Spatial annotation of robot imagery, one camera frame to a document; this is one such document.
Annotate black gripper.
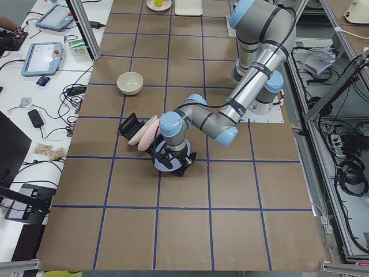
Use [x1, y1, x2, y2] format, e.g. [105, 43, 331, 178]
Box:
[153, 149, 197, 176]

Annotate blue plate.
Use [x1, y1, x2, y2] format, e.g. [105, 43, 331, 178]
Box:
[153, 139, 196, 176]

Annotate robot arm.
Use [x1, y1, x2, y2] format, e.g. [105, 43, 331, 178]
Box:
[152, 1, 298, 173]

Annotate pink plate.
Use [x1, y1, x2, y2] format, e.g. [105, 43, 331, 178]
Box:
[138, 119, 161, 151]

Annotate cream plate in rack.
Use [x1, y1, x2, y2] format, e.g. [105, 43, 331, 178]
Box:
[128, 115, 157, 145]

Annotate black plate rack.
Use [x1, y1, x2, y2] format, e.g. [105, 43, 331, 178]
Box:
[119, 113, 185, 177]

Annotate cream plate under lemon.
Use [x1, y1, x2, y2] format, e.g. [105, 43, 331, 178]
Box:
[146, 0, 172, 12]

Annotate white bowl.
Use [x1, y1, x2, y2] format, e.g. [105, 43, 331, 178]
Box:
[116, 72, 144, 96]

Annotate black power adapter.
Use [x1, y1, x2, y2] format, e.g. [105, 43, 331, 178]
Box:
[66, 86, 86, 97]

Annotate black phone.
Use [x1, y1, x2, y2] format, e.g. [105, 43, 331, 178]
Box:
[28, 109, 44, 128]

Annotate green white box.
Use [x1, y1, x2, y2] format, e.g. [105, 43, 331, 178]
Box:
[68, 39, 88, 57]

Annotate white rectangular tray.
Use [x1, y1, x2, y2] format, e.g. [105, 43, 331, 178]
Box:
[174, 0, 203, 16]

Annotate yellow lemon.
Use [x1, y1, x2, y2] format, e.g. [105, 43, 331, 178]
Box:
[154, 0, 163, 7]

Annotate black monitor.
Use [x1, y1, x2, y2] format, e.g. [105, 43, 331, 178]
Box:
[0, 112, 32, 188]

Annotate teach pendant near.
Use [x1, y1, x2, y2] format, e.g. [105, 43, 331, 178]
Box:
[21, 42, 63, 77]

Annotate teach pendant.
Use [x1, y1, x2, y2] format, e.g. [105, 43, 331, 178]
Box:
[21, 42, 63, 77]
[35, 5, 73, 31]

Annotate teach pendant far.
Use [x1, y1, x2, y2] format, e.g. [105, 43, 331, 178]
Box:
[35, 5, 73, 31]

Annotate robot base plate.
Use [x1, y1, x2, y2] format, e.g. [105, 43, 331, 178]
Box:
[239, 96, 284, 123]

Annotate black cables on desk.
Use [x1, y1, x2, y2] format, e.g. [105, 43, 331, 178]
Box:
[39, 65, 96, 142]

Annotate aluminium frame post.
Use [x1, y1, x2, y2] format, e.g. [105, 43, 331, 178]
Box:
[66, 0, 101, 61]

